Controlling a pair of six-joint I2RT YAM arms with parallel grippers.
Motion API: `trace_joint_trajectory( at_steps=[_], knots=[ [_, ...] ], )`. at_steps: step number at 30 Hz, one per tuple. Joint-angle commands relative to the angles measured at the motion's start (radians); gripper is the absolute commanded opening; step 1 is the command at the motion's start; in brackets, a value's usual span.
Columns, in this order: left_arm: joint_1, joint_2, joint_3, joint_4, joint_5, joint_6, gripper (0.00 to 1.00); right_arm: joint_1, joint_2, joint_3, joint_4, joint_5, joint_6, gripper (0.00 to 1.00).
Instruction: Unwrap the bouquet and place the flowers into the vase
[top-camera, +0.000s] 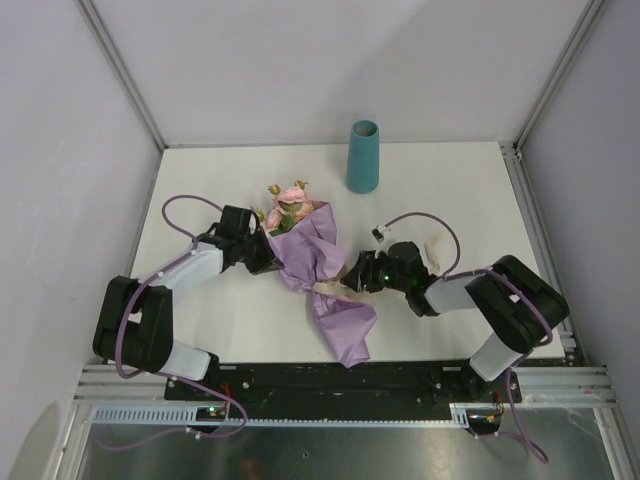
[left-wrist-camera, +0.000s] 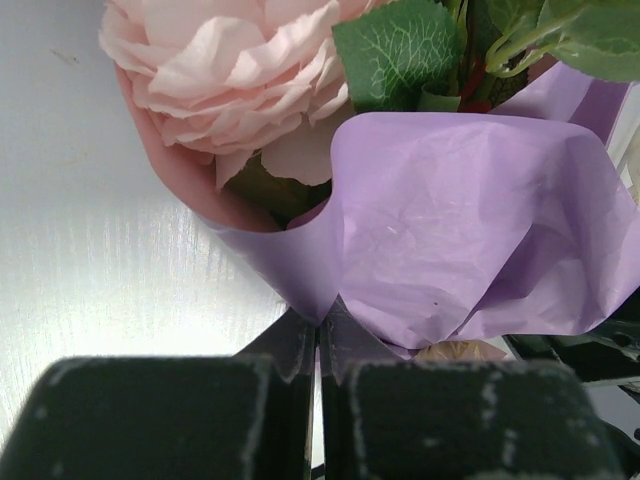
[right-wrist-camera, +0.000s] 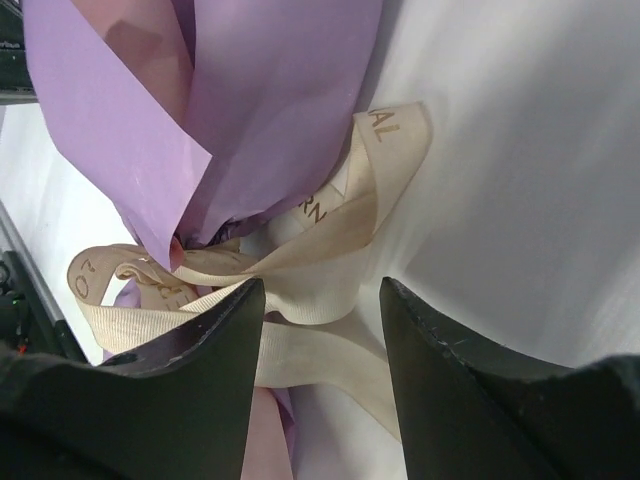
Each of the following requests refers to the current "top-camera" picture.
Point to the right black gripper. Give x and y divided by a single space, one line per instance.
367 263

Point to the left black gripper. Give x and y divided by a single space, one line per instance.
268 260

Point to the beige ribbon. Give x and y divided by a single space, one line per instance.
435 255

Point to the purple wrapping paper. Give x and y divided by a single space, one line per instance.
313 264

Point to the pink flower bouquet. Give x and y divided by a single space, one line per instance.
289 206

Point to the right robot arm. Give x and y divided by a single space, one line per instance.
519 306

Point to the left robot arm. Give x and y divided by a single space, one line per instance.
135 326

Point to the teal conical vase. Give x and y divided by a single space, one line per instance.
362 176

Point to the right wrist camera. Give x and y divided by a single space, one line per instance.
381 233

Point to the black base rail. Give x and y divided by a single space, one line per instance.
314 388

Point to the white cable duct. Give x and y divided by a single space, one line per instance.
436 416

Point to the right aluminium table rail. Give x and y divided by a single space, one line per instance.
530 211

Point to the left aluminium frame post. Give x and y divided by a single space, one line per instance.
103 38

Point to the aluminium frame post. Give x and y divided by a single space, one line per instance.
575 44
103 38

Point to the right aluminium frame post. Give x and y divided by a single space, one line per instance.
575 44

